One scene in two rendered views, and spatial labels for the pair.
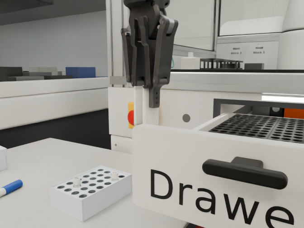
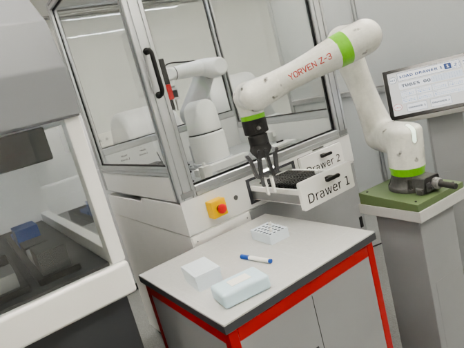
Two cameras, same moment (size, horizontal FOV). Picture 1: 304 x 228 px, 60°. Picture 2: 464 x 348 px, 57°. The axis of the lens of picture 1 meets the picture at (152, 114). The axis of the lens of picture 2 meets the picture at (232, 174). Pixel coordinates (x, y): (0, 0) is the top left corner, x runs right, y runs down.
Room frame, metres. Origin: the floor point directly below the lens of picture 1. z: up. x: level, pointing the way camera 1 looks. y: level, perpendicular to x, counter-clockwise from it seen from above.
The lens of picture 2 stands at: (-0.15, 1.48, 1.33)
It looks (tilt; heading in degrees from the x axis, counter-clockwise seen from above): 11 degrees down; 297
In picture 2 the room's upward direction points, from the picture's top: 15 degrees counter-clockwise
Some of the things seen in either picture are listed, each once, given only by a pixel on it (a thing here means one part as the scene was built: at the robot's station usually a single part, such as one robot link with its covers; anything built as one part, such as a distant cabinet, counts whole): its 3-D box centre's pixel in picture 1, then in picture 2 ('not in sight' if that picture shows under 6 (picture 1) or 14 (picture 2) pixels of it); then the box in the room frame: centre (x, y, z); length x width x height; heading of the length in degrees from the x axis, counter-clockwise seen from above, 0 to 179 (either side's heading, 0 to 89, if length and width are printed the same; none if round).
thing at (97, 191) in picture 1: (92, 189); (269, 233); (0.45, 0.11, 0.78); 0.12 x 0.08 x 0.04; 145
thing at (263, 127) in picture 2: not in sight; (255, 126); (0.45, 0.01, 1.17); 0.12 x 0.09 x 0.06; 126
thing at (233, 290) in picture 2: not in sight; (240, 286); (0.41, 0.50, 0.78); 0.15 x 0.10 x 0.04; 51
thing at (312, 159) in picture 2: not in sight; (322, 161); (0.37, -0.54, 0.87); 0.29 x 0.02 x 0.11; 59
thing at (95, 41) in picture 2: not in sight; (103, 76); (1.18, -0.13, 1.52); 0.87 x 0.01 x 0.86; 149
